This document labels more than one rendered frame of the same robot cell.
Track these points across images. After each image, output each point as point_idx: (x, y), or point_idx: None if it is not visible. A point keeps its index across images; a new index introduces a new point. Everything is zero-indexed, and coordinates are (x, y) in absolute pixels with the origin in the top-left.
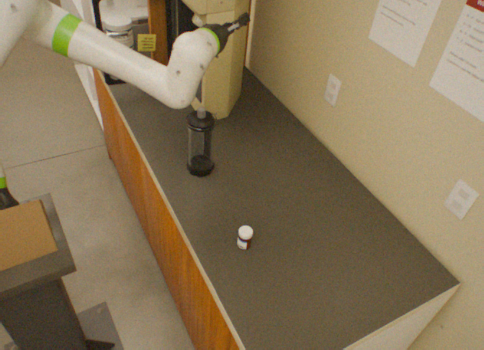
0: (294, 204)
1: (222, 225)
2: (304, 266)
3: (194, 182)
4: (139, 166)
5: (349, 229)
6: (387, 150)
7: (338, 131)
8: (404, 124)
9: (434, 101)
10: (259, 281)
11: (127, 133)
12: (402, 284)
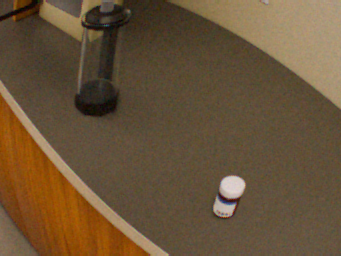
0: (271, 134)
1: (175, 190)
2: (311, 211)
3: (94, 126)
4: (2, 132)
5: (337, 152)
6: None
7: (279, 33)
8: None
9: None
10: (265, 248)
11: None
12: None
